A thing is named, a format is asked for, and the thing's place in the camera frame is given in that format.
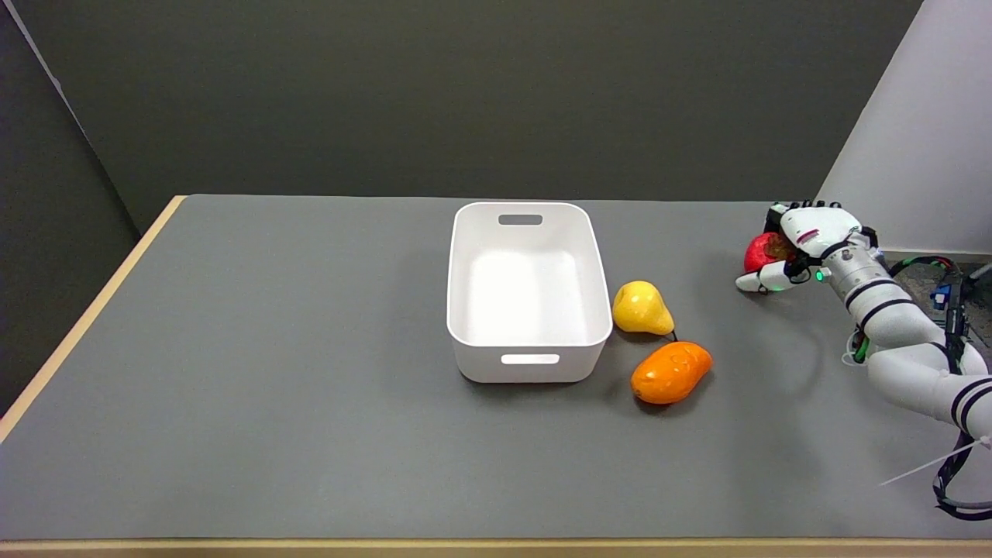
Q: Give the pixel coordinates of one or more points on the orange mango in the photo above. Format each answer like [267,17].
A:
[669,373]

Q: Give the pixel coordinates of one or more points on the white plastic bin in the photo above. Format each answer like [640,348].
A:
[528,291]

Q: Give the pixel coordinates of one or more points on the yellow pear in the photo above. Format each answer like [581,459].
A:
[640,308]

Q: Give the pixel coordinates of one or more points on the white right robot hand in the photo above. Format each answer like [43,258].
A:
[814,242]

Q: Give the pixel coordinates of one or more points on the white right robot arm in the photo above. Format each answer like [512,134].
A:
[903,341]

